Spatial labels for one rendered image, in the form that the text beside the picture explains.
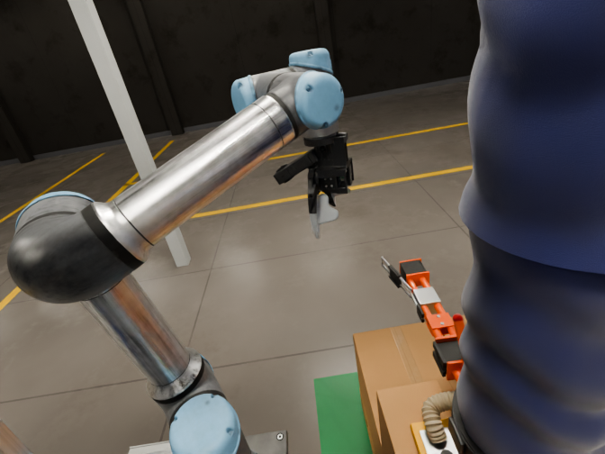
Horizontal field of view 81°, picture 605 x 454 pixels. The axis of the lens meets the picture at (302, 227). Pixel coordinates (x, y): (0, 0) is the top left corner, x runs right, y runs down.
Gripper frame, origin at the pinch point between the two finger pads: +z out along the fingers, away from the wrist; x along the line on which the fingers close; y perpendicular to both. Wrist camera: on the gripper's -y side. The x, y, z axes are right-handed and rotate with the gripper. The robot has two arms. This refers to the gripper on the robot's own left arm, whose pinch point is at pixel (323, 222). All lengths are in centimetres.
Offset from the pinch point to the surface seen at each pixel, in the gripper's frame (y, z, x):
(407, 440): 18, 50, -17
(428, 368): 22, 90, 37
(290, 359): -63, 144, 72
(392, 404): 14, 50, -9
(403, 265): 14.2, 34.6, 32.1
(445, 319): 26.8, 35.5, 9.6
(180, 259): -212, 136, 161
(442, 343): 26.0, 35.2, 0.6
